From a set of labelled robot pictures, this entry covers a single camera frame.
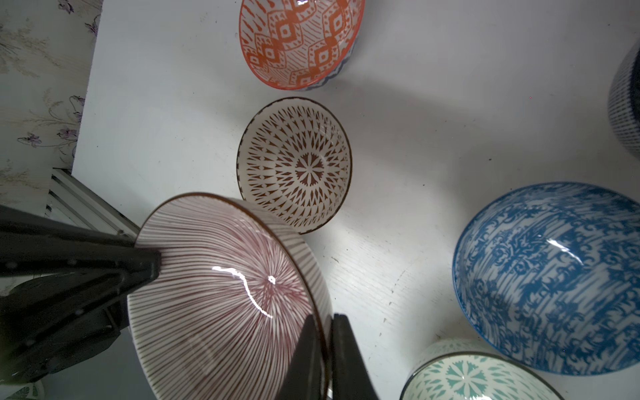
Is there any brown triangle patterned bowl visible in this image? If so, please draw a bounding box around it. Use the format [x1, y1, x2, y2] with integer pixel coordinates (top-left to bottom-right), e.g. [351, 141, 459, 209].
[236, 97, 353, 234]

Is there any black petal patterned bowl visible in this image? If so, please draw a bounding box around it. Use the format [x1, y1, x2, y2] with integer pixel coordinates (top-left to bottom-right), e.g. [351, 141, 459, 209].
[608, 41, 639, 159]

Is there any orange patterned bowl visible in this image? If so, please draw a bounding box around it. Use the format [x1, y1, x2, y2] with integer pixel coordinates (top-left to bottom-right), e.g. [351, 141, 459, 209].
[238, 0, 366, 91]

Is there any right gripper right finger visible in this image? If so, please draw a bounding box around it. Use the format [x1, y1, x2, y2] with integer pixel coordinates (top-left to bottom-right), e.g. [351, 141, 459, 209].
[276, 313, 378, 399]

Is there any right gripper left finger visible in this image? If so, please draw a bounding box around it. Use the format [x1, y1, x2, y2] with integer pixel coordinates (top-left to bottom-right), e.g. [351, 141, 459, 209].
[1, 207, 161, 384]

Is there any pink striped bowl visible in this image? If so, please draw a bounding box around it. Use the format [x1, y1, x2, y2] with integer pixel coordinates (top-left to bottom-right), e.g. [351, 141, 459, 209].
[128, 193, 333, 399]

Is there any green triangle patterned bowl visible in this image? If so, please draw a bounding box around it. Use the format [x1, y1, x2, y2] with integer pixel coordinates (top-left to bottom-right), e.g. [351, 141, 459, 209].
[400, 338, 562, 400]

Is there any aluminium rail frame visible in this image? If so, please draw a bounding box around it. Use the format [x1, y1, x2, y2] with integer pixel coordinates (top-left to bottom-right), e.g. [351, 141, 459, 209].
[45, 168, 139, 240]

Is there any blue damask patterned bowl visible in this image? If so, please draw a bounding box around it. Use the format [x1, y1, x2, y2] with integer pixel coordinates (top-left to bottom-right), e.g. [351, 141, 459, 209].
[452, 182, 639, 376]

